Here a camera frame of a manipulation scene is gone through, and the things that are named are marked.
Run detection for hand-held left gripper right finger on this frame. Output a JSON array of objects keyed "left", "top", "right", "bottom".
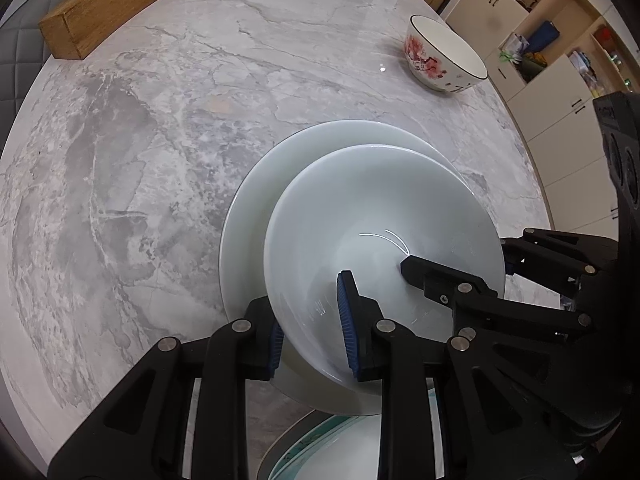
[{"left": 336, "top": 270, "right": 587, "bottom": 480}]

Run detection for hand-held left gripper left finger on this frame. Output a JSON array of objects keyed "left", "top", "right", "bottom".
[{"left": 47, "top": 296, "right": 286, "bottom": 480}]

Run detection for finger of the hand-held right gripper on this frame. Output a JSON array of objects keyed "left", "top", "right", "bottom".
[
  {"left": 500, "top": 228, "right": 621, "bottom": 293},
  {"left": 400, "top": 254, "right": 598, "bottom": 346}
]

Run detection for small white bowl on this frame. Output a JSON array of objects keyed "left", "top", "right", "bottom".
[{"left": 263, "top": 144, "right": 506, "bottom": 417}]

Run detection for deep teal floral plate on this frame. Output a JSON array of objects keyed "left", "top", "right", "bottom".
[{"left": 257, "top": 407, "right": 446, "bottom": 480}]

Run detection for large white bowl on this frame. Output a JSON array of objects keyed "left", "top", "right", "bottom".
[{"left": 219, "top": 119, "right": 473, "bottom": 408}]

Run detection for blue bag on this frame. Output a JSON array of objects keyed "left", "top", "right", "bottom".
[{"left": 525, "top": 21, "right": 561, "bottom": 53}]

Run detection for floral bowl with dark rim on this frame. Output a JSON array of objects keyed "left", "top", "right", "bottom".
[{"left": 403, "top": 15, "right": 488, "bottom": 93}]

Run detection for wooden tissue box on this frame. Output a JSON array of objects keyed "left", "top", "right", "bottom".
[{"left": 39, "top": 0, "right": 173, "bottom": 61}]

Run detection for grey quilted chair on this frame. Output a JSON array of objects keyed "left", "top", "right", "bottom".
[{"left": 0, "top": 7, "right": 51, "bottom": 106}]

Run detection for white and wood wall cabinets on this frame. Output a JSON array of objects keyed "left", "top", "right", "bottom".
[{"left": 440, "top": 0, "right": 640, "bottom": 241}]

